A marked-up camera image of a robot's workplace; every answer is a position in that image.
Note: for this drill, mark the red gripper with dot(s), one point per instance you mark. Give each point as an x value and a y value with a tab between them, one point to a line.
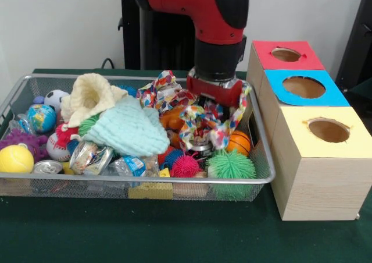
214	91

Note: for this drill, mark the polka dot cloth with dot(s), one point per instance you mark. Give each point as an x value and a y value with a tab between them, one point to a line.
195	126

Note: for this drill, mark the heart print cloth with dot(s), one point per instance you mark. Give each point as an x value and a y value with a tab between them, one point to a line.
165	91

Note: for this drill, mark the light teal waffle cloth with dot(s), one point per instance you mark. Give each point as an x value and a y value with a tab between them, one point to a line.
128	129

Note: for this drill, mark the cream waffle cloth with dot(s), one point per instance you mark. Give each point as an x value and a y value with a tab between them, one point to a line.
87	97

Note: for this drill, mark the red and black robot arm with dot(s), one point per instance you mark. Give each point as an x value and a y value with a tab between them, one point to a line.
197	7

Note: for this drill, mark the wooden box with three holes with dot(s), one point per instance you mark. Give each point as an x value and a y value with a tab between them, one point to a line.
319	181

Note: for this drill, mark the orange mini basketball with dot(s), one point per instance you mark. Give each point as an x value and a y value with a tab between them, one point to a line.
239	143

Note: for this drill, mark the green spiky ball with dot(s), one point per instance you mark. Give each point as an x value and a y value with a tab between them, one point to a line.
231	166

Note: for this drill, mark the pink spiky ball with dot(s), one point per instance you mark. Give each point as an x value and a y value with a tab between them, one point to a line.
186	165

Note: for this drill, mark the dark green tablecloth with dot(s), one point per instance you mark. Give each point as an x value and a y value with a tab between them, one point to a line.
174	234

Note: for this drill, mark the black panel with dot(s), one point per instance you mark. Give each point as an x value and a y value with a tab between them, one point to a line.
359	42

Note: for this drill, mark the blue globe ball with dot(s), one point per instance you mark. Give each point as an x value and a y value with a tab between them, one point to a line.
40	117

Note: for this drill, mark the large yellow ball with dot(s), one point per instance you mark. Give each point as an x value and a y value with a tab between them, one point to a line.
15	159

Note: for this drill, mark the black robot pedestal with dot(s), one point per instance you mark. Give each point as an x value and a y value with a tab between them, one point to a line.
160	42

